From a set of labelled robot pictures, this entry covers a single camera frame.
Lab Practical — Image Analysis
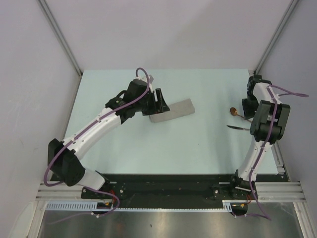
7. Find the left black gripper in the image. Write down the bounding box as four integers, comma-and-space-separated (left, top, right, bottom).
135, 89, 169, 116

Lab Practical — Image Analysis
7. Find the copper spoon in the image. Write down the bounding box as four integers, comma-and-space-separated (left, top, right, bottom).
229, 107, 252, 123

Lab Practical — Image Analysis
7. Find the silver butter knife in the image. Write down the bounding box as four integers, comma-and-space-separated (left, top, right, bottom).
226, 125, 250, 131

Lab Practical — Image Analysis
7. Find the grey cloth napkin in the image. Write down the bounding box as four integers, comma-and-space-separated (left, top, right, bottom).
149, 99, 195, 123

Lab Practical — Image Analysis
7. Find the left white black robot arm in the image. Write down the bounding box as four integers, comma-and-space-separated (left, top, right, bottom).
48, 78, 170, 198

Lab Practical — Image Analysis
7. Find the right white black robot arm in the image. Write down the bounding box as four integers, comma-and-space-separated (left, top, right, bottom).
228, 74, 291, 199

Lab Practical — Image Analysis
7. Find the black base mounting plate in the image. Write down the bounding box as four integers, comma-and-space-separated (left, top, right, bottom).
51, 174, 289, 214

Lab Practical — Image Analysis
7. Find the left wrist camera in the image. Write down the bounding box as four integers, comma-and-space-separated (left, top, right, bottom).
135, 74, 154, 87

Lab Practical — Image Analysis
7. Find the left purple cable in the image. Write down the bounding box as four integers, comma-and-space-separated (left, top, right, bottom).
43, 67, 152, 225

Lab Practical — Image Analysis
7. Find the aluminium frame rail right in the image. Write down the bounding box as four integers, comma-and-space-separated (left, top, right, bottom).
249, 70, 287, 176

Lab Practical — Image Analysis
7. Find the aluminium frame rail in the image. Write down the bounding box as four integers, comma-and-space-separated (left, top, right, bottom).
249, 70, 287, 176
36, 182, 85, 201

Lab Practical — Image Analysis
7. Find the aluminium frame post right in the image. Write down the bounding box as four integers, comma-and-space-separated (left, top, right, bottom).
249, 0, 301, 76

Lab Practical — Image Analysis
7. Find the aluminium frame post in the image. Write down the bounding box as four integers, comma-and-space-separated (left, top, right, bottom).
249, 0, 301, 76
36, 0, 83, 77

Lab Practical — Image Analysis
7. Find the white slotted cable duct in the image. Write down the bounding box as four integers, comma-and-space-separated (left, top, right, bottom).
46, 200, 233, 213

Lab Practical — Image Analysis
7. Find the aluminium frame rail left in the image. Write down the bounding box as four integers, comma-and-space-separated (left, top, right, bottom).
36, 182, 85, 201

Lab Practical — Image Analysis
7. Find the aluminium frame post left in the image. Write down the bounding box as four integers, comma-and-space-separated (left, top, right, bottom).
36, 0, 83, 77

